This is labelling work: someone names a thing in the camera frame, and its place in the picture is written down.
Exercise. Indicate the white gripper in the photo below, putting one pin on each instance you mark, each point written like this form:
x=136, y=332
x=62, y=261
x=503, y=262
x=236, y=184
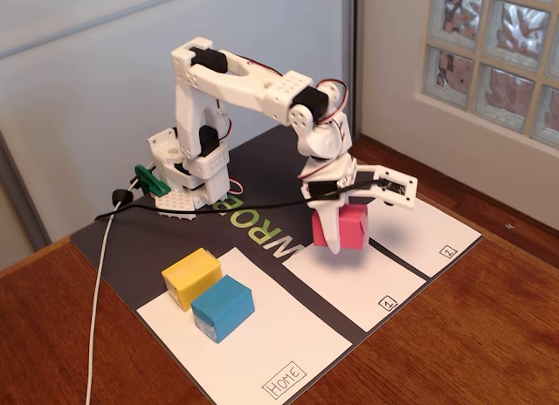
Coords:
x=327, y=219

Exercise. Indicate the red paper box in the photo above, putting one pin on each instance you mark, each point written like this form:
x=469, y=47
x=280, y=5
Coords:
x=353, y=230

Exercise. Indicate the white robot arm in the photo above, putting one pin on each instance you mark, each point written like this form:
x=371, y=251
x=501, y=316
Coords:
x=244, y=82

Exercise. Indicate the blue paper box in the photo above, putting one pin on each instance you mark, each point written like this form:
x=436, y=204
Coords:
x=225, y=309

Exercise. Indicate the yellow paper box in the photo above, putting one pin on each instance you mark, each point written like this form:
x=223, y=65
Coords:
x=190, y=276

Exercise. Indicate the white paper sheet marked 1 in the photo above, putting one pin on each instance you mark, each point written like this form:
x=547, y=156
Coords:
x=349, y=283

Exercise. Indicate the white paper sheet marked 2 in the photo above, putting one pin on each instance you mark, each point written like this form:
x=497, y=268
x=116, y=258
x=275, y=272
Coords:
x=419, y=235

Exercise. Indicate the white paper sheet marked HOME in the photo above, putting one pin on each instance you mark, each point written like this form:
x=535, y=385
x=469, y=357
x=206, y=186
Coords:
x=262, y=326

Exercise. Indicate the green clamp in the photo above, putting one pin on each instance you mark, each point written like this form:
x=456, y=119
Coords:
x=150, y=182

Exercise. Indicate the black mat with WRO print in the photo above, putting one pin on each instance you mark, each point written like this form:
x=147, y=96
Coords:
x=131, y=248

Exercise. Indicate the glass block window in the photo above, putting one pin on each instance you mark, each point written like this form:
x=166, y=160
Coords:
x=502, y=51

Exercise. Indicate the grey metal door frame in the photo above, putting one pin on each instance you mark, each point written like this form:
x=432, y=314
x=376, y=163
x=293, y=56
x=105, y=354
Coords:
x=351, y=38

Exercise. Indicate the grey metal frame post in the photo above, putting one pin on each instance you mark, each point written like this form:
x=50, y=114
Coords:
x=22, y=195

